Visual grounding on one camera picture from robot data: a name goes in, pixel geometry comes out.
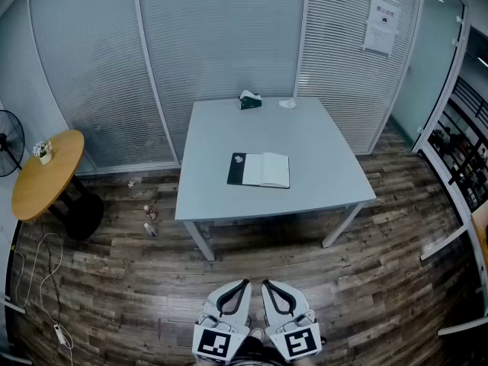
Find black notebook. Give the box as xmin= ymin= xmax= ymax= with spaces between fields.
xmin=226 ymin=152 xmax=291 ymax=189

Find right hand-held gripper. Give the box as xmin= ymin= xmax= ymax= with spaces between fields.
xmin=260 ymin=278 xmax=323 ymax=363

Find white furniture leg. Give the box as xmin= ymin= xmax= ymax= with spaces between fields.
xmin=0 ymin=351 xmax=34 ymax=366
xmin=0 ymin=294 xmax=26 ymax=314

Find person's dark clothing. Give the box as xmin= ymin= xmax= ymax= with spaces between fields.
xmin=232 ymin=333 xmax=291 ymax=366

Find black cable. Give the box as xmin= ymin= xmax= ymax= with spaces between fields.
xmin=37 ymin=219 xmax=63 ymax=324

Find white cable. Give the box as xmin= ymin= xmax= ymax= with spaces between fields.
xmin=14 ymin=233 xmax=75 ymax=366

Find black display shelf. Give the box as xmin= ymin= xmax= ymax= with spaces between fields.
xmin=426 ymin=76 xmax=488 ymax=213

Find white paper notice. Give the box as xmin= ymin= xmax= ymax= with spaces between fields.
xmin=361 ymin=0 xmax=402 ymax=56

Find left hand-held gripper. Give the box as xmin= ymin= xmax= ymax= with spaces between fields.
xmin=192 ymin=278 xmax=253 ymax=366

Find dark green tissue box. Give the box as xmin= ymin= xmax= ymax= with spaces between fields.
xmin=238 ymin=89 xmax=263 ymax=111

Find grey table leg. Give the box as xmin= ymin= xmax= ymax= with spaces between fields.
xmin=184 ymin=219 xmax=217 ymax=262
xmin=322 ymin=202 xmax=365 ymax=249

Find black standing fan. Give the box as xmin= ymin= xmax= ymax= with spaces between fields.
xmin=0 ymin=109 xmax=26 ymax=178

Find round wooden table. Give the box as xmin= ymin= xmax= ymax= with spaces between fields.
xmin=11 ymin=129 xmax=104 ymax=242

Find small potted white flowers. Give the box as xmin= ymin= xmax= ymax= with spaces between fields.
xmin=32 ymin=140 xmax=53 ymax=166

